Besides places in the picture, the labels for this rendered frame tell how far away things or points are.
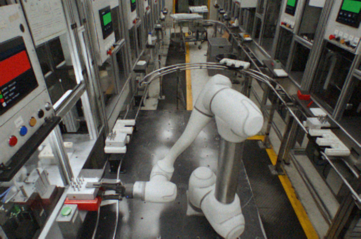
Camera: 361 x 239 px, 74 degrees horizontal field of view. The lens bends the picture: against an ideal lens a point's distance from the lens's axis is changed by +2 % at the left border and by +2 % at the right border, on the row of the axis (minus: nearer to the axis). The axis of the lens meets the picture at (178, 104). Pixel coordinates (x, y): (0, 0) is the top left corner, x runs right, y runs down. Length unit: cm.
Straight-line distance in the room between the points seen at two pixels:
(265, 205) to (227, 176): 147
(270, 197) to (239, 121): 182
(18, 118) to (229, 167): 84
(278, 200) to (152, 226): 147
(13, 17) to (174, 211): 124
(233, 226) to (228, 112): 60
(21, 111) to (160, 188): 68
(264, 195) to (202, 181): 135
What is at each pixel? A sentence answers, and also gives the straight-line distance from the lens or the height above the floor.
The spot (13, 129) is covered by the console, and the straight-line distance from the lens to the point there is 102.
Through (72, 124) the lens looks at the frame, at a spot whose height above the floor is 99.
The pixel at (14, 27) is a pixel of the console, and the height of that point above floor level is 176.
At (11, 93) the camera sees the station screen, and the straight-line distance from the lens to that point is 97.
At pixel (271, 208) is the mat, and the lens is 255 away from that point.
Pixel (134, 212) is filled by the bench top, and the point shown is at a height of 68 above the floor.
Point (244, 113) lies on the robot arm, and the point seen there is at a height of 150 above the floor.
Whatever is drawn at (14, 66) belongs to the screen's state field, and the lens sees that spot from 98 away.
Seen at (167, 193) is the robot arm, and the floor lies 101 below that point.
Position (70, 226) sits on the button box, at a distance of 123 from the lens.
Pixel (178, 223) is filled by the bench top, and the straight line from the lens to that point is 151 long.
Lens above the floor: 194
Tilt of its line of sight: 29 degrees down
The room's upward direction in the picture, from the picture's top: straight up
